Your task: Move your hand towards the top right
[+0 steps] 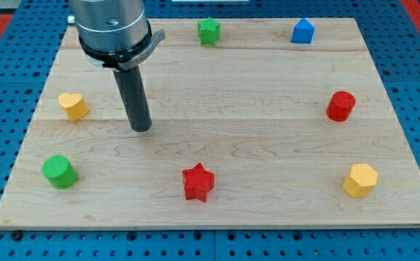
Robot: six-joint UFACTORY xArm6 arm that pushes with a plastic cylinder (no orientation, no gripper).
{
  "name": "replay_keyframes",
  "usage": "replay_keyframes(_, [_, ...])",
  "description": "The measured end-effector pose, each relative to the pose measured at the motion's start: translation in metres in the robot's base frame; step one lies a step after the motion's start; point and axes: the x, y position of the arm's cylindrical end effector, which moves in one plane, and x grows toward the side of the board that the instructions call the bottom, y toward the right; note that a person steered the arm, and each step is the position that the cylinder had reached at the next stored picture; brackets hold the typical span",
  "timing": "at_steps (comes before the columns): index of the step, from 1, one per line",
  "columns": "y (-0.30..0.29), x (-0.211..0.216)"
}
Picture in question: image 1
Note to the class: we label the green cylinder block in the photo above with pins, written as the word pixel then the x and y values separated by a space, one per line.
pixel 59 172

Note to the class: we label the red star block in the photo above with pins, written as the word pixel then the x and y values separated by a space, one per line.
pixel 198 182

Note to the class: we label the yellow heart block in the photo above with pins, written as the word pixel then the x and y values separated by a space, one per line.
pixel 74 105

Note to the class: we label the wooden board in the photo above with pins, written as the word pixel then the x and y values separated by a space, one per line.
pixel 251 109

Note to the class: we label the yellow hexagon block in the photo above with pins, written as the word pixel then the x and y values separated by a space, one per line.
pixel 360 181

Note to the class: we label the red cylinder block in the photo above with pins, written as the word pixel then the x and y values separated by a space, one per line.
pixel 340 106

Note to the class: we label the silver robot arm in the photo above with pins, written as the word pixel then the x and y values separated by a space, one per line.
pixel 115 33

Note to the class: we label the blue pentagon block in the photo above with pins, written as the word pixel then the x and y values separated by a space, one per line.
pixel 303 32

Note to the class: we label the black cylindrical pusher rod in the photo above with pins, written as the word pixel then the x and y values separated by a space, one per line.
pixel 134 99

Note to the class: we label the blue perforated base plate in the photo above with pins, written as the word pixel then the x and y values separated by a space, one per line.
pixel 30 36

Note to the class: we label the green star block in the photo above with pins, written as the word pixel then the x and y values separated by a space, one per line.
pixel 208 31

